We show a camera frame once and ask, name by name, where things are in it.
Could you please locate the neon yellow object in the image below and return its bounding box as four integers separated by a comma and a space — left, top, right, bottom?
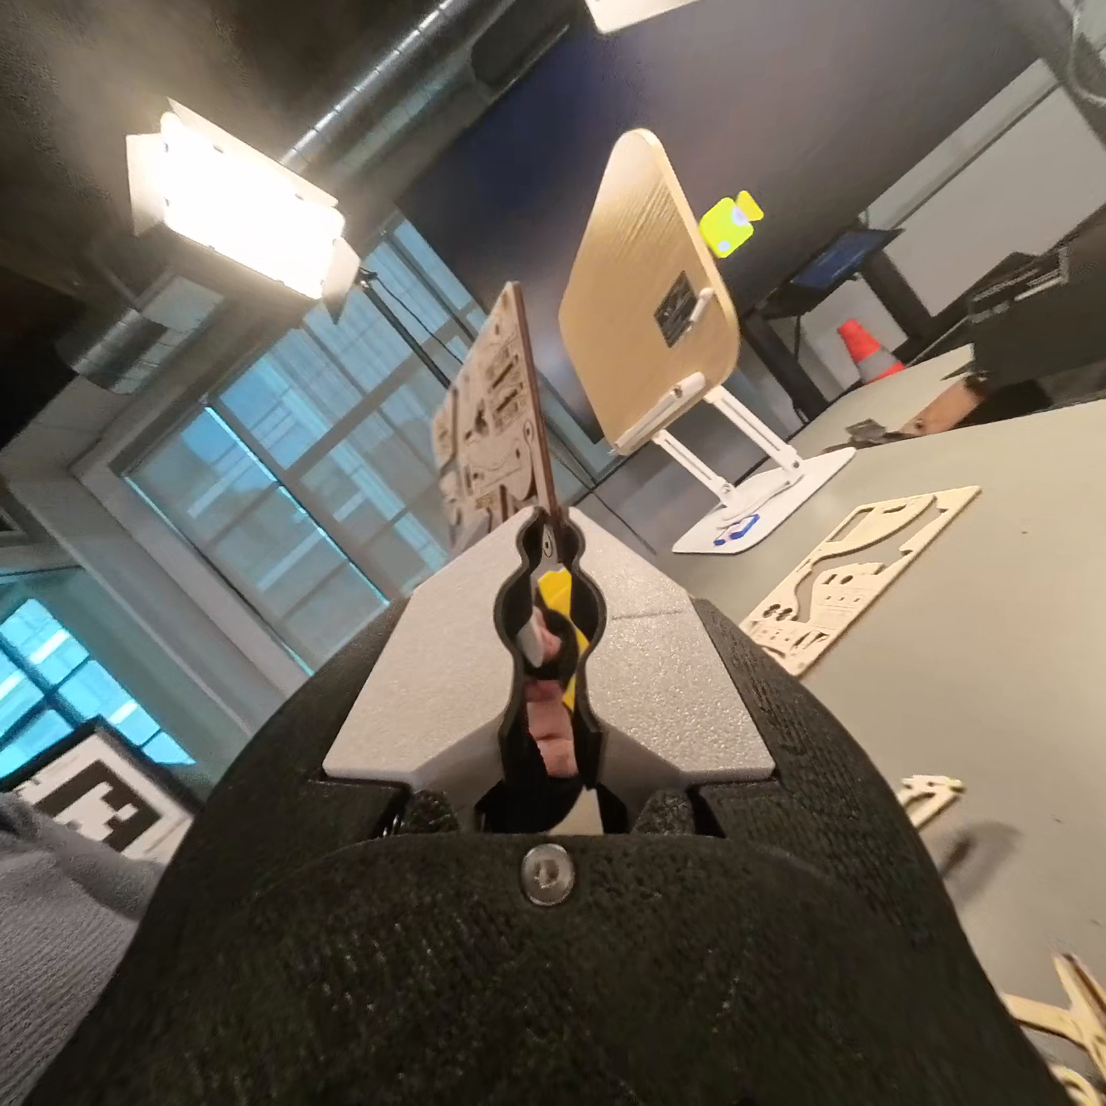
698, 189, 767, 258

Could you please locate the yellow storage bin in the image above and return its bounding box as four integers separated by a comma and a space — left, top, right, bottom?
536, 566, 594, 711

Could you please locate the orange traffic cone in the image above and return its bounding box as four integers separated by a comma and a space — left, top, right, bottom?
837, 317, 908, 387

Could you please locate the small tablet on black stand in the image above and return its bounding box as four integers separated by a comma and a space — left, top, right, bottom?
752, 226, 935, 424

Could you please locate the wooden parts sheet curved cutout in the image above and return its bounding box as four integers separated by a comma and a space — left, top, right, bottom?
739, 486, 983, 678

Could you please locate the metal light stand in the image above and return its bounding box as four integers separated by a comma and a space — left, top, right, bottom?
356, 267, 472, 390

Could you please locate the wooden book stand white base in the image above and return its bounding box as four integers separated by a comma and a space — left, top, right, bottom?
557, 128, 859, 555

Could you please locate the large dark blue screen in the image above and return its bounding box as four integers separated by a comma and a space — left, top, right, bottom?
398, 0, 1060, 446

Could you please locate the black cable tray box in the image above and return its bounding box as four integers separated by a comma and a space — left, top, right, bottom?
967, 203, 1106, 407

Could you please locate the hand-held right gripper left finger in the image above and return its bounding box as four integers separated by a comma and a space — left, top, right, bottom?
323, 508, 548, 800

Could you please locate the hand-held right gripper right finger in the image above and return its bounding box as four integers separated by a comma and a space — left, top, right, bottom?
560, 509, 776, 800

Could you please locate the studio light panel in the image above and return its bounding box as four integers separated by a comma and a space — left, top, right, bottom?
584, 0, 704, 35
124, 97, 363, 322

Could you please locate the wooden bicycle model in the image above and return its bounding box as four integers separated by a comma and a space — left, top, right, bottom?
897, 773, 966, 832

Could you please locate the brown clipboard with clip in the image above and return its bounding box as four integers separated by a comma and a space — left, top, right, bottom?
825, 372, 996, 454

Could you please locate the framed black white marker poster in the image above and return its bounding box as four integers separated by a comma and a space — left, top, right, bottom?
14, 724, 199, 864

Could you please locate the wooden parts sheet with slots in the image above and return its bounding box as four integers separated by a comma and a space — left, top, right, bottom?
431, 280, 572, 554

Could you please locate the small wooden frame with band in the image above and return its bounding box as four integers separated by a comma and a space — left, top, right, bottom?
1002, 950, 1106, 1106

